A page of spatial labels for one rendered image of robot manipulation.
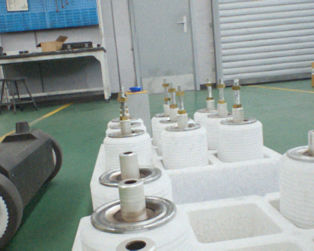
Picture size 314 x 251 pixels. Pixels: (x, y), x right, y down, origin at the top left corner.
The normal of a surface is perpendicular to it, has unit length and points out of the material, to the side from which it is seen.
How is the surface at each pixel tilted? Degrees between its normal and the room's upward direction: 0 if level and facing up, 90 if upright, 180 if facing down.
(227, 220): 90
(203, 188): 90
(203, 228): 90
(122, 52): 90
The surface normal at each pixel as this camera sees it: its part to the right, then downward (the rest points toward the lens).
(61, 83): 0.08, 0.15
